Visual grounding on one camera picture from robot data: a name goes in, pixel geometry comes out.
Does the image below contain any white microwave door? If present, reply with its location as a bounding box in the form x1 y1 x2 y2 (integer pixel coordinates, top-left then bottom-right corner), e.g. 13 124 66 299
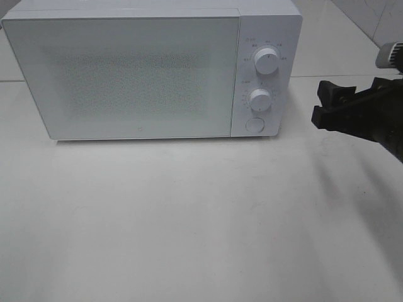
3 18 239 140

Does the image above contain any upper white power knob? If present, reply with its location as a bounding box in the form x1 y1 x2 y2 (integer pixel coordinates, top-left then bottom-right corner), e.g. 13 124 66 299
254 46 280 75

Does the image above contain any round white door button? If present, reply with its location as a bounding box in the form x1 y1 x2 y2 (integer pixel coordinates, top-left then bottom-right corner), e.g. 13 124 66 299
246 118 264 133

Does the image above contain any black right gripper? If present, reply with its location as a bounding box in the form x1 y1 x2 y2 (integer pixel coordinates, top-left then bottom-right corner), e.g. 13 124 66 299
311 75 402 161

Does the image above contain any white microwave oven body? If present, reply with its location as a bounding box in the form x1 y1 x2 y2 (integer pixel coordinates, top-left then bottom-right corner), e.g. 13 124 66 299
1 1 303 138

